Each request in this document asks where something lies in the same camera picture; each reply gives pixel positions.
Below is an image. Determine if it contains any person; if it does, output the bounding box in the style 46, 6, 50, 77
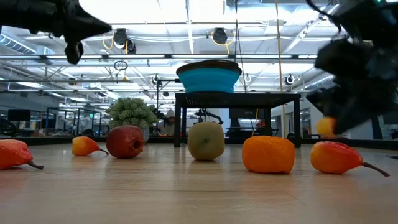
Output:
160, 108, 177, 137

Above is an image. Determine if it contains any silver air duct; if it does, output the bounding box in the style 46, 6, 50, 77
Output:
0, 33, 55, 57

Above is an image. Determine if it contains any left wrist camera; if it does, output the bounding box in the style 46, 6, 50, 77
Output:
64, 41, 84, 65

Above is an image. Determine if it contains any black perforated metal stand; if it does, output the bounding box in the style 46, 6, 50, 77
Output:
174, 91, 302, 149

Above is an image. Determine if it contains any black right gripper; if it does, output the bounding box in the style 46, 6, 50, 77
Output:
306, 39, 398, 134

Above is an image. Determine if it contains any orange mandarin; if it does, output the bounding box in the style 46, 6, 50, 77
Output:
241, 135, 295, 174

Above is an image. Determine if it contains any brown-green kiwi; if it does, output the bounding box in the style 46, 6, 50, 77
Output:
187, 121, 226, 161

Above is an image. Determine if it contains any black monitor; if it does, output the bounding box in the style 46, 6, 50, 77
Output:
7, 108, 32, 123

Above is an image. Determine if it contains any dark red pomegranate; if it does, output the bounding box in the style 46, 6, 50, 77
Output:
106, 124, 145, 159

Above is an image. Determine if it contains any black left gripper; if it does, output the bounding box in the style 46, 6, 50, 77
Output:
0, 0, 112, 43

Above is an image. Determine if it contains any black cable ring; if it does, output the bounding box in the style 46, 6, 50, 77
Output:
113, 60, 129, 72

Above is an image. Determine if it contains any blue collapsible colander bowl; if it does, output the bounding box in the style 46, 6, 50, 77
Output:
175, 59, 243, 94

